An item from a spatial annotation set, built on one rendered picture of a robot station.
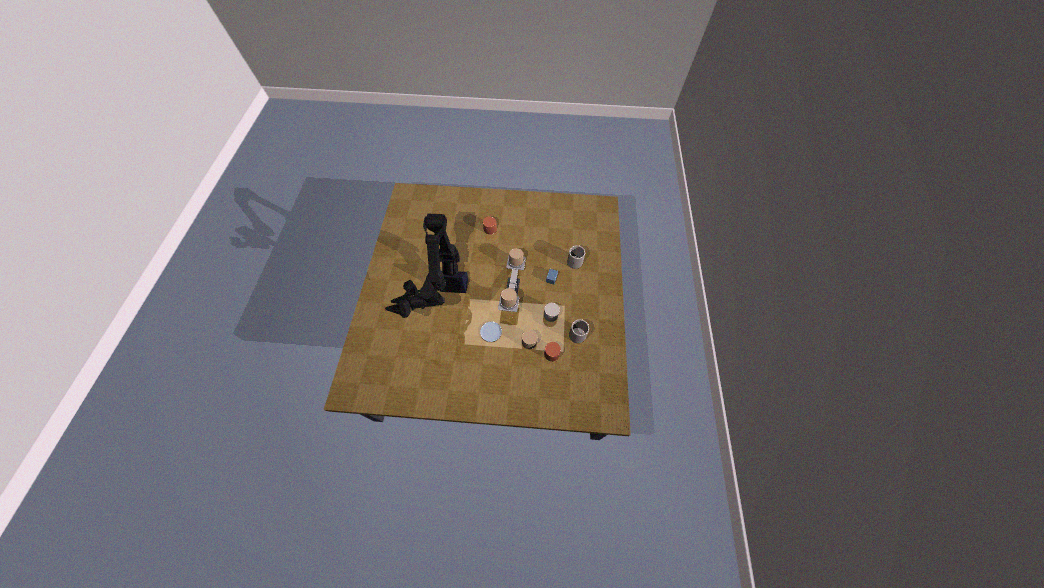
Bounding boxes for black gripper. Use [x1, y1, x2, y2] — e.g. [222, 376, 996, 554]
[385, 291, 427, 317]

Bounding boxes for grey round dish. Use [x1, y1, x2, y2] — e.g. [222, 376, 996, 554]
[480, 322, 502, 342]

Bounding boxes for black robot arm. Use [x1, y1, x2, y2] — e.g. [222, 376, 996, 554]
[403, 213, 460, 307]

